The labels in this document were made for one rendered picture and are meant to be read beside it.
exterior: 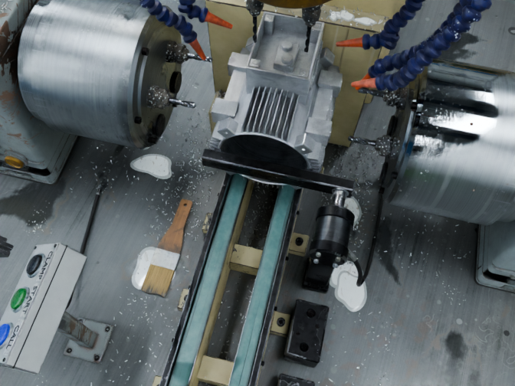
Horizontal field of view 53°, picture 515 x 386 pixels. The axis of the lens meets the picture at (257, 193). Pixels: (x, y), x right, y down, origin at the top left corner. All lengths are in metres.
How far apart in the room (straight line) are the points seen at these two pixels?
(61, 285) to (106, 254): 0.30
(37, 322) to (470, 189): 0.63
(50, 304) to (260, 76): 0.45
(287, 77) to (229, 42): 0.19
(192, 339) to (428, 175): 0.44
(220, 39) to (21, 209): 0.53
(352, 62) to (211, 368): 0.58
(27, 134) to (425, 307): 0.80
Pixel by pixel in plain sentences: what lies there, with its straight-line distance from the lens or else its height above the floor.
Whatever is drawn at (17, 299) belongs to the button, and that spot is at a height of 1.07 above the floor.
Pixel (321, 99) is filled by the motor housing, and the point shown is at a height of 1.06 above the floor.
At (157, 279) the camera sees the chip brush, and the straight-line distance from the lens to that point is 1.02.
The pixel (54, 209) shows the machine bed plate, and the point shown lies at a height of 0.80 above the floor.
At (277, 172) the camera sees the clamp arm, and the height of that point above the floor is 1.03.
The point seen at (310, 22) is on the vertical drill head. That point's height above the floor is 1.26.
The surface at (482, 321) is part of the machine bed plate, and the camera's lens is 1.08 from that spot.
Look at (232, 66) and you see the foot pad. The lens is 0.91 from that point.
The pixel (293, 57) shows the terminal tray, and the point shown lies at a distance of 0.85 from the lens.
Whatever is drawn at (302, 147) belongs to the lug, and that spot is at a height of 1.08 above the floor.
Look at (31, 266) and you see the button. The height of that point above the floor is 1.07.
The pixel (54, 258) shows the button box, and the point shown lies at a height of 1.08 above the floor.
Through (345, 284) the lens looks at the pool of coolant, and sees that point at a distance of 1.02.
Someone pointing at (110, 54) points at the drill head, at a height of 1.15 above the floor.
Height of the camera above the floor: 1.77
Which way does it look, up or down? 64 degrees down
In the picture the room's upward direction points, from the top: 1 degrees clockwise
